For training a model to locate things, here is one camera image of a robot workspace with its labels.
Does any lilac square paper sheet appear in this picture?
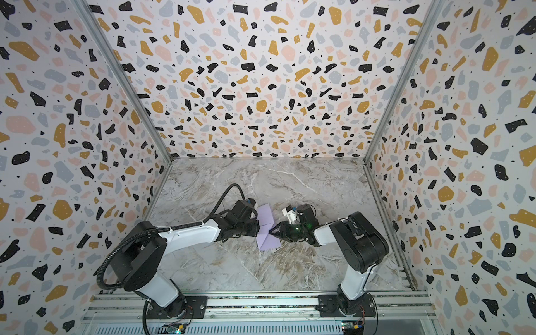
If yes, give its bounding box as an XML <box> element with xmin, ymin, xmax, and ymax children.
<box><xmin>256</xmin><ymin>204</ymin><xmax>281</xmax><ymax>251</ymax></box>

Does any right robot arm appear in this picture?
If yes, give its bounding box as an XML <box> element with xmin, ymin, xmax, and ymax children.
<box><xmin>269</xmin><ymin>204</ymin><xmax>389</xmax><ymax>302</ymax></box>

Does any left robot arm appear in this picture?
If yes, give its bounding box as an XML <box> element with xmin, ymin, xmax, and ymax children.
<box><xmin>110</xmin><ymin>198</ymin><xmax>260</xmax><ymax>317</ymax></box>

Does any right circuit board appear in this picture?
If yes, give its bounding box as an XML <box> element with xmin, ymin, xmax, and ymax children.
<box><xmin>341</xmin><ymin>320</ymin><xmax>364</xmax><ymax>335</ymax></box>

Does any circuit board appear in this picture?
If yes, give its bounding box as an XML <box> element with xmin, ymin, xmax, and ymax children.
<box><xmin>341</xmin><ymin>320</ymin><xmax>364</xmax><ymax>335</ymax></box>
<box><xmin>157</xmin><ymin>322</ymin><xmax>188</xmax><ymax>335</ymax></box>

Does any left circuit board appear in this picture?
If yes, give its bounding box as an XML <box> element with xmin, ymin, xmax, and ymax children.
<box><xmin>157</xmin><ymin>322</ymin><xmax>188</xmax><ymax>335</ymax></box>

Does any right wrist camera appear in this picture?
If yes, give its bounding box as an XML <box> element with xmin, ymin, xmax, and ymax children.
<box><xmin>282</xmin><ymin>205</ymin><xmax>300</xmax><ymax>225</ymax></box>

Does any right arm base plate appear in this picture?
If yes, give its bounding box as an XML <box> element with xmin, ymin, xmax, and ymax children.
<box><xmin>315</xmin><ymin>294</ymin><xmax>376</xmax><ymax>318</ymax></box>

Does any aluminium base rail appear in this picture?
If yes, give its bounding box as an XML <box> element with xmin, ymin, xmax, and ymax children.
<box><xmin>79</xmin><ymin>291</ymin><xmax>442</xmax><ymax>334</ymax></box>

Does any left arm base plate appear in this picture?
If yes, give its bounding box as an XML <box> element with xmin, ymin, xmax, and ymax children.
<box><xmin>146</xmin><ymin>295</ymin><xmax>208</xmax><ymax>321</ymax></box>

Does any left black corrugated cable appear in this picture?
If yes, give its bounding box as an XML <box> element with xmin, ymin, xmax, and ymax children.
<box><xmin>95</xmin><ymin>183</ymin><xmax>247</xmax><ymax>290</ymax></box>

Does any right aluminium corner post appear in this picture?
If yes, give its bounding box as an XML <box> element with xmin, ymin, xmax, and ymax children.
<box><xmin>364</xmin><ymin>0</ymin><xmax>445</xmax><ymax>166</ymax></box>

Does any aluminium corner post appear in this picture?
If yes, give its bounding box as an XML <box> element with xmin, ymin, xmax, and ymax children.
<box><xmin>364</xmin><ymin>0</ymin><xmax>445</xmax><ymax>166</ymax></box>
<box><xmin>72</xmin><ymin>0</ymin><xmax>173</xmax><ymax>165</ymax></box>

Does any left aluminium corner post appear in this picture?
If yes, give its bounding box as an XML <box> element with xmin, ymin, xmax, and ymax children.
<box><xmin>72</xmin><ymin>0</ymin><xmax>173</xmax><ymax>165</ymax></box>

